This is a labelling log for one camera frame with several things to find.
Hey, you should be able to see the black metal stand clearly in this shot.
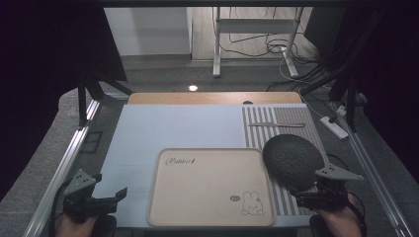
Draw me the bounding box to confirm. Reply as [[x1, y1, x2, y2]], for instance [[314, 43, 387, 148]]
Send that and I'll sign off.
[[77, 75, 134, 128], [297, 9, 386, 132]]

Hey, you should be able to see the butter knife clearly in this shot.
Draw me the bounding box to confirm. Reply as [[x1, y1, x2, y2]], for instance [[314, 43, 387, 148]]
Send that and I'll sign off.
[[247, 121, 306, 128]]

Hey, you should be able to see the dark round woven mat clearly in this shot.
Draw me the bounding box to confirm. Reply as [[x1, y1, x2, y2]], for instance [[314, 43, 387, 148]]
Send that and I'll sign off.
[[262, 133, 326, 195]]

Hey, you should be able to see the bundle of floor cables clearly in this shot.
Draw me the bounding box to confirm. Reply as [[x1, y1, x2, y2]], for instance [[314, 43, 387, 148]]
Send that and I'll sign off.
[[218, 6, 334, 93]]

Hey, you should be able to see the white power strip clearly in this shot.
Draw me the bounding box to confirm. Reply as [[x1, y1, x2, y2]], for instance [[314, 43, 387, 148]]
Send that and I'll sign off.
[[319, 115, 350, 140]]

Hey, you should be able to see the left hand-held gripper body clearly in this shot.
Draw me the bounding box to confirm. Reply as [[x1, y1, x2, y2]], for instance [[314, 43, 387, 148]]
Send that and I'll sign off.
[[62, 169, 115, 224]]

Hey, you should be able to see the beige tray with rabbit print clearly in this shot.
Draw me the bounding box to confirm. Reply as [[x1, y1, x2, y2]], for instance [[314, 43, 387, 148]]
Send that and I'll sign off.
[[146, 147, 277, 228]]

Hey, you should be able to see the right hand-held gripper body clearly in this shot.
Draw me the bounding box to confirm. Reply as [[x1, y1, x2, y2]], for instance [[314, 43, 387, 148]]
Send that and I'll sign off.
[[309, 162, 365, 212]]

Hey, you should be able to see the white metal stand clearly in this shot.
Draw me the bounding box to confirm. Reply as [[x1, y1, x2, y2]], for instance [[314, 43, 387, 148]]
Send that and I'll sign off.
[[211, 6, 306, 79]]

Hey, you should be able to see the aluminium rail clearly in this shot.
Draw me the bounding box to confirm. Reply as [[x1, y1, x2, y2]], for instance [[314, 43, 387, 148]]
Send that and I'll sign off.
[[329, 98, 409, 237], [22, 99, 101, 237]]

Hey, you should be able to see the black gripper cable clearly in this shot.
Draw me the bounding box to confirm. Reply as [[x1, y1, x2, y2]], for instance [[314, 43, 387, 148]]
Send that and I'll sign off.
[[344, 192, 369, 237], [48, 179, 75, 237]]

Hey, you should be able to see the grey striped placemat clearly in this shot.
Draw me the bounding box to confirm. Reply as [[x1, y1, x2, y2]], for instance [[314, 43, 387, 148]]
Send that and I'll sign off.
[[241, 106, 331, 217]]

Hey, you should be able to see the black curtain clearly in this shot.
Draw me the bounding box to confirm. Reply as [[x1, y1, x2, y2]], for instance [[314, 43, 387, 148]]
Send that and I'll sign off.
[[0, 4, 127, 201], [304, 6, 419, 174]]

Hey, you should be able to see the person's left hand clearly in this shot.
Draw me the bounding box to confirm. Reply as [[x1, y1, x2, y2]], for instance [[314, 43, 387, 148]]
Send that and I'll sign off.
[[53, 212, 100, 237]]

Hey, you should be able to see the person's right hand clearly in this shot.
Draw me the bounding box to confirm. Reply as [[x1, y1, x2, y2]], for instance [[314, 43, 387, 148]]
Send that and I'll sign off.
[[314, 194, 364, 237]]

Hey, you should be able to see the light blue table mat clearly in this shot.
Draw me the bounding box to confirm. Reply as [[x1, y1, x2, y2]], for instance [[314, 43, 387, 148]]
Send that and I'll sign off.
[[93, 103, 318, 229]]

